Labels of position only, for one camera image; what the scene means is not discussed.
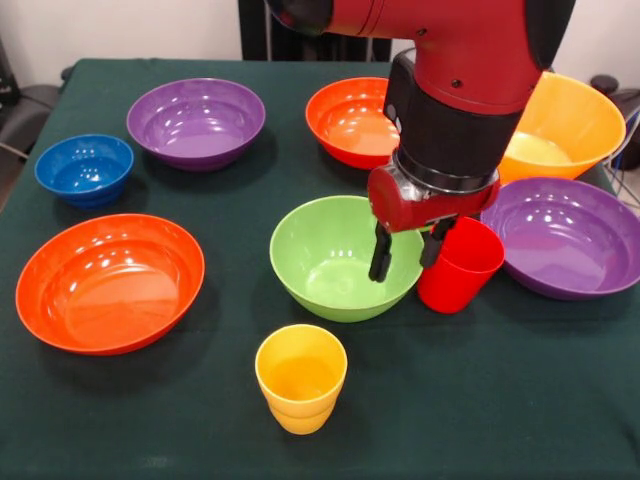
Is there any red plastic cup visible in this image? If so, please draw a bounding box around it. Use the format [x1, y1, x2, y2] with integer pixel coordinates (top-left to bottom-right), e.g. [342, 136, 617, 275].
[417, 215, 506, 315]

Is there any yellow plastic cup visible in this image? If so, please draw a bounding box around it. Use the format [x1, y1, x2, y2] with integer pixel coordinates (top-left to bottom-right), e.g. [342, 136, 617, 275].
[254, 323, 349, 436]

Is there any purple plastic bowl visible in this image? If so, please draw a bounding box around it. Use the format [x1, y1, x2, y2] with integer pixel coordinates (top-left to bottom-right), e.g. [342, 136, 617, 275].
[480, 176, 640, 302]
[125, 77, 266, 174]

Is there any large orange plastic bowl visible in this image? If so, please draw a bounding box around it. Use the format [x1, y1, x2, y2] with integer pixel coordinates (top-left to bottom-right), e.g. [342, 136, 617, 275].
[497, 71, 627, 185]

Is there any dark green tablecloth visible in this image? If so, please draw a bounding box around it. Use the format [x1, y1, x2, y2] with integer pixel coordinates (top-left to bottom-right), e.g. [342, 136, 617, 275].
[0, 58, 640, 480]

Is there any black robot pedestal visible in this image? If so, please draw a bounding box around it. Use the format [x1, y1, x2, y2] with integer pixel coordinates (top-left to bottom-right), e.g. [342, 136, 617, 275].
[237, 0, 391, 63]

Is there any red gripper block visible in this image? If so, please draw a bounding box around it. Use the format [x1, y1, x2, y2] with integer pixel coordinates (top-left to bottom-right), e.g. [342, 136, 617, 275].
[367, 166, 501, 284]

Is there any green plastic bowl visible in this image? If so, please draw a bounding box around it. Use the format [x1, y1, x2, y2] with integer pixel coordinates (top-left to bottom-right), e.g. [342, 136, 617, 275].
[269, 195, 427, 324]

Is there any orange-red plastic bowl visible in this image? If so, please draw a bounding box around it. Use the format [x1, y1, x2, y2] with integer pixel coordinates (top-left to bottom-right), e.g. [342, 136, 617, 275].
[305, 76, 401, 171]
[15, 213, 206, 357]

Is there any black chair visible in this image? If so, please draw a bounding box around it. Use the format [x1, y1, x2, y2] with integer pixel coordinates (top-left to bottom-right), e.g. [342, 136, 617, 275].
[589, 73, 640, 119]
[0, 82, 64, 151]

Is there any small blue plastic bowl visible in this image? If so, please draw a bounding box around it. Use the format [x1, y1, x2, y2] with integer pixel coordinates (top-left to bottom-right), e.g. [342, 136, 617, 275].
[33, 133, 135, 210]

